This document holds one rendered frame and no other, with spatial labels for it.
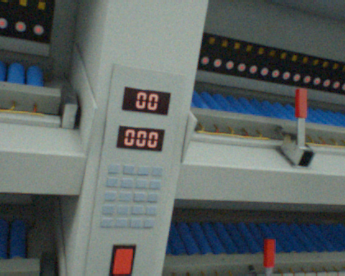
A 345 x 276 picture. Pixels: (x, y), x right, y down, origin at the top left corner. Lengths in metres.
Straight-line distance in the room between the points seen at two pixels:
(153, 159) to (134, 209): 0.05
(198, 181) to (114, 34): 0.17
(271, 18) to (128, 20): 0.35
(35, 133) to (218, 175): 0.19
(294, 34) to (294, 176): 0.29
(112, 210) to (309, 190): 0.24
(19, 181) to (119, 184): 0.09
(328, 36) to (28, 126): 0.52
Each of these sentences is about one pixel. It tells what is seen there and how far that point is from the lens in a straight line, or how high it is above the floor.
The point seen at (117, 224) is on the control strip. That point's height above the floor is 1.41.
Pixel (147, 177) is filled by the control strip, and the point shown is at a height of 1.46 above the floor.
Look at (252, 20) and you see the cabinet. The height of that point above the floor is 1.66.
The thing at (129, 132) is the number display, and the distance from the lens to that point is 0.38.
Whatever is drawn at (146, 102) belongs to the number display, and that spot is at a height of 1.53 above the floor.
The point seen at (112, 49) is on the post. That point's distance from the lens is 0.37.
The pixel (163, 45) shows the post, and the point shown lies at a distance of 0.39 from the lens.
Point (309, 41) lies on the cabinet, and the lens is 0.73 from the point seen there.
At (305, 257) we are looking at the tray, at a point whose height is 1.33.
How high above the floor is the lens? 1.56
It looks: 9 degrees down
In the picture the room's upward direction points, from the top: 9 degrees clockwise
